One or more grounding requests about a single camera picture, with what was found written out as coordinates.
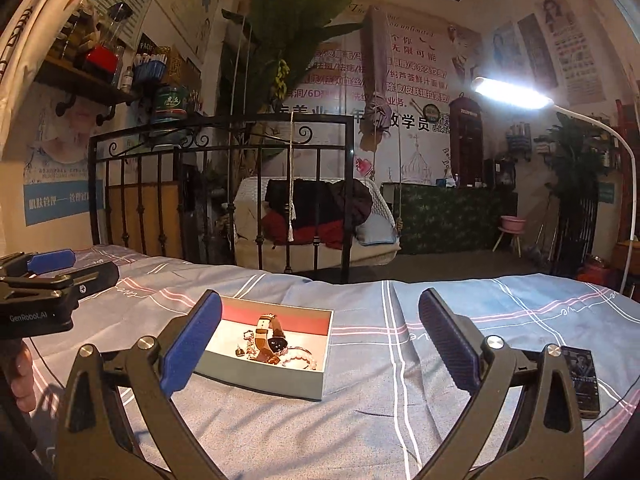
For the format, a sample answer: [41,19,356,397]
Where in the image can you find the gold chain necklace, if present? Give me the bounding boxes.
[233,328,256,360]

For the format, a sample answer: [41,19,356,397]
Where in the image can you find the brown leather strap watch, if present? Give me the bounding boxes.
[247,313,288,365]

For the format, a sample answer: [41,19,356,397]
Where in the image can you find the rose gold bangle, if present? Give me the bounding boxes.
[278,346,317,370]

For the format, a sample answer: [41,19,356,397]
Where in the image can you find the pale green jewelry box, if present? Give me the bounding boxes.
[195,297,333,401]

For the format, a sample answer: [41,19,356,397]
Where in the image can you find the person's left hand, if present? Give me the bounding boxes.
[1,339,36,414]

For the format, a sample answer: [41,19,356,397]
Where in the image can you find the black smartphone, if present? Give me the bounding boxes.
[561,346,600,419]

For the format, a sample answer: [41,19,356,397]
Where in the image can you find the grey striped bed sheet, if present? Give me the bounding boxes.
[32,246,639,479]

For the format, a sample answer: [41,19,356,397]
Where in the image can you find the pink stool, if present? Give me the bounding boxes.
[492,216,526,257]

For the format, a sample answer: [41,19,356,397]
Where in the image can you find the green tin can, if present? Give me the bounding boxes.
[152,84,188,122]

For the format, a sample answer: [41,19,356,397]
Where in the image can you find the red container on shelf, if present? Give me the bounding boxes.
[84,44,118,80]

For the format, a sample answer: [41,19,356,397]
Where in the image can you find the green patterned counter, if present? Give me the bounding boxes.
[382,183,518,255]

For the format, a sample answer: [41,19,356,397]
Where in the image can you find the potted green plant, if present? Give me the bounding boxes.
[544,113,608,278]

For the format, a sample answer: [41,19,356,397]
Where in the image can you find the dark red phone booth cabinet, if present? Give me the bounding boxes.
[449,93,484,188]

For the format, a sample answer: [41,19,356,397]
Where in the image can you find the large green banana plant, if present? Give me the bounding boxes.
[219,0,367,187]

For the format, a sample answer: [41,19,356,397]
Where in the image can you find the white floor lamp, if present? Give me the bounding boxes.
[471,76,639,292]

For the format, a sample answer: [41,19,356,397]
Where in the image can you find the hanging grey feather ornament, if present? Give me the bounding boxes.
[360,4,392,154]

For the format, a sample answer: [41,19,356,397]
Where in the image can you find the wooden wall shelf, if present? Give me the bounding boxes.
[35,56,138,127]

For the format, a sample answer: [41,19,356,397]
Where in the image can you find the black iron bed frame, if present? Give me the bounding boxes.
[88,114,355,283]

